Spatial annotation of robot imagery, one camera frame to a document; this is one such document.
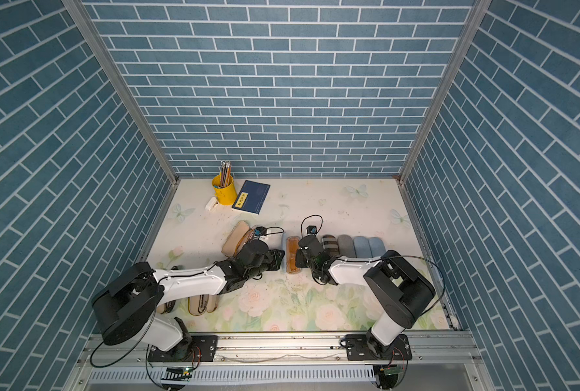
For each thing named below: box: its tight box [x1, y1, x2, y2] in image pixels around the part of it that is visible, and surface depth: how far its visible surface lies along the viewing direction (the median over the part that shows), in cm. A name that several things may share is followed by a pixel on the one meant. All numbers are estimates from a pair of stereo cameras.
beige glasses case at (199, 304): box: [187, 294, 219, 317], surface depth 82 cm
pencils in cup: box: [219, 160, 233, 189], surface depth 107 cm
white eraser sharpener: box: [205, 197, 220, 211], surface depth 110 cm
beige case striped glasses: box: [221, 220, 255, 258], surface depth 99 cm
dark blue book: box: [231, 180, 272, 216], surface depth 114 cm
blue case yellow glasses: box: [352, 235, 374, 259], surface depth 96 cm
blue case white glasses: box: [367, 236, 387, 259], surface depth 96 cm
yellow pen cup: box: [211, 172, 237, 207], surface depth 109 cm
